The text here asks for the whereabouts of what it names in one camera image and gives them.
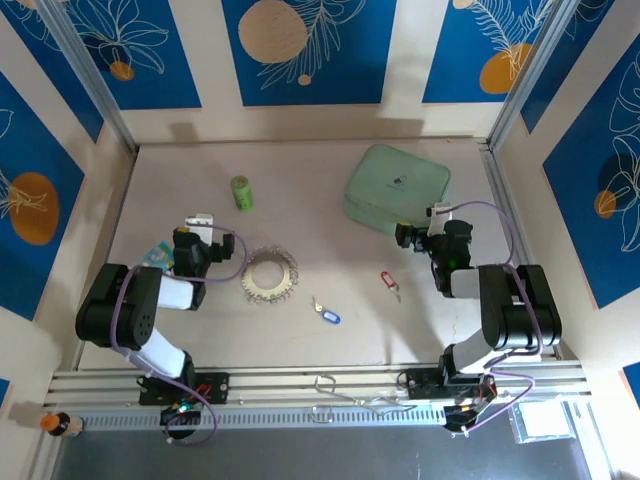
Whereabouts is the gold keyring with metal clips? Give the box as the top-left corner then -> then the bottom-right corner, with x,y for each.
240,244 -> 300,305

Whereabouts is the key with red tag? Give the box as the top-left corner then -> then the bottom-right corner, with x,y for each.
379,270 -> 403,303

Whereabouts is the key with blue tag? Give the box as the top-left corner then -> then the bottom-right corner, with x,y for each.
310,295 -> 343,326

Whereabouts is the light blue wipes packet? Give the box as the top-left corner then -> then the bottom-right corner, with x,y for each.
141,239 -> 176,269

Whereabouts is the mint green zip pouch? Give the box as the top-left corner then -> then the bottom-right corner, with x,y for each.
342,143 -> 452,236

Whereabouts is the green can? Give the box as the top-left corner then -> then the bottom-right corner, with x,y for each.
229,174 -> 256,213

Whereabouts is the clear plastic box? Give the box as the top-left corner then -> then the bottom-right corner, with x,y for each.
507,402 -> 576,444

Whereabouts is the bottle with orange cap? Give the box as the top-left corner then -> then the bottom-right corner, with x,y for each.
39,412 -> 85,440

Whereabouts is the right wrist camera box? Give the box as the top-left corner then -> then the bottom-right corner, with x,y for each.
426,201 -> 455,236

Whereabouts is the aluminium front rail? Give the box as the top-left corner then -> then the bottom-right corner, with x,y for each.
44,360 -> 594,409

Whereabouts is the bent metal wire hook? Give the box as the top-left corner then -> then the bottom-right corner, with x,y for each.
312,373 -> 419,415

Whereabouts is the left aluminium corner post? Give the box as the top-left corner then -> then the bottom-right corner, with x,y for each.
37,0 -> 140,154

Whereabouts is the aluminium corner post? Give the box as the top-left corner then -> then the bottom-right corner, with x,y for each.
487,0 -> 577,151
37,0 -> 140,154

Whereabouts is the grey slotted cable duct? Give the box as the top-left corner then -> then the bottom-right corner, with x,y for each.
74,403 -> 514,430

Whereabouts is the right aluminium corner post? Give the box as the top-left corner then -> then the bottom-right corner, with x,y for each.
487,0 -> 577,151

